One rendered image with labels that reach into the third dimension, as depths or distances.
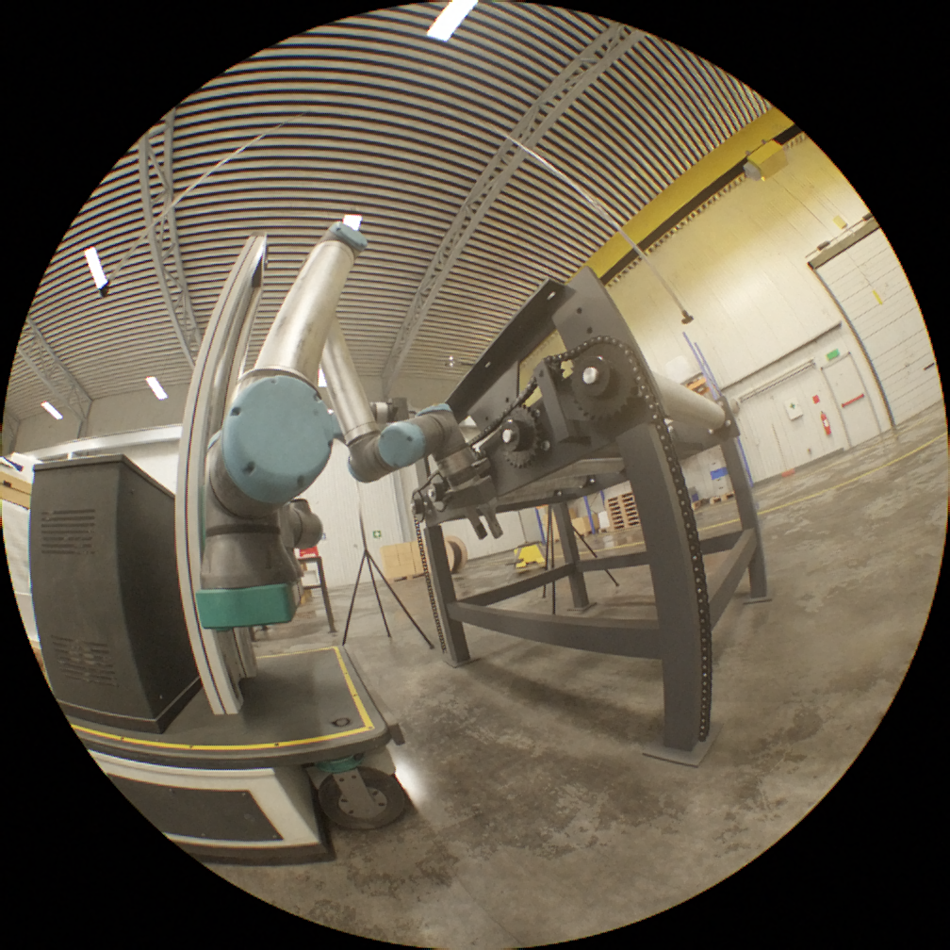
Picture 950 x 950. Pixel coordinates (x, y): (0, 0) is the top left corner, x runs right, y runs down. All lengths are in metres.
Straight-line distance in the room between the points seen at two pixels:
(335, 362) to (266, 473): 0.46
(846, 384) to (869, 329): 1.82
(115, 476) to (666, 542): 1.04
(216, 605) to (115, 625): 0.27
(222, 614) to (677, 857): 0.81
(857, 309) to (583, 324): 10.16
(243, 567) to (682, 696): 0.82
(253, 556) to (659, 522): 0.69
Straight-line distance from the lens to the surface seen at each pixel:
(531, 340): 0.91
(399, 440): 0.59
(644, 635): 0.70
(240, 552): 0.51
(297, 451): 0.38
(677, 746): 0.83
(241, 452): 0.36
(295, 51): 8.09
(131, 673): 0.70
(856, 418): 9.82
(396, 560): 8.31
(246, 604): 0.50
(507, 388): 0.95
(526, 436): 0.77
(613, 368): 0.60
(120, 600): 0.68
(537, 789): 0.81
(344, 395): 0.73
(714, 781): 0.77
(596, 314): 0.73
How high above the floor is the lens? 0.60
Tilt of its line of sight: 13 degrees up
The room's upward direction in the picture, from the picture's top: 12 degrees counter-clockwise
